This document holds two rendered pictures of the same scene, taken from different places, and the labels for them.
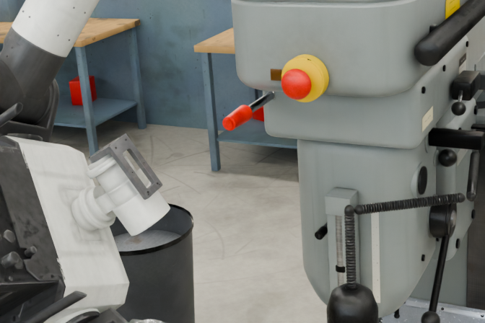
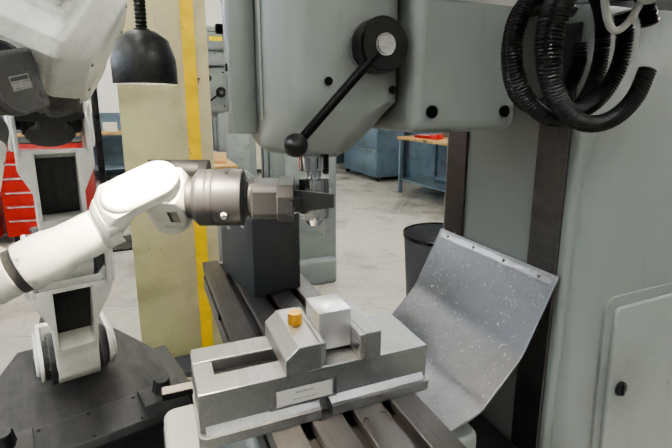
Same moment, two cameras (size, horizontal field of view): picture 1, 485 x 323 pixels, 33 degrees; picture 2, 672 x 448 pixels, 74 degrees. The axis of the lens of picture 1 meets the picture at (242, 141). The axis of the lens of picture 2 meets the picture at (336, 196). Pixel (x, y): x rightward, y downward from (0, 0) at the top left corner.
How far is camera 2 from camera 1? 1.18 m
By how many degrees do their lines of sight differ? 38
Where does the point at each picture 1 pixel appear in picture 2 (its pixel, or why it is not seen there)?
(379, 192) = not seen: outside the picture
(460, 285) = (524, 236)
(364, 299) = (131, 35)
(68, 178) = not seen: outside the picture
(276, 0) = not seen: outside the picture
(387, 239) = (266, 32)
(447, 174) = (413, 5)
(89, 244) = not seen: outside the picture
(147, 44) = not seen: hidden behind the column
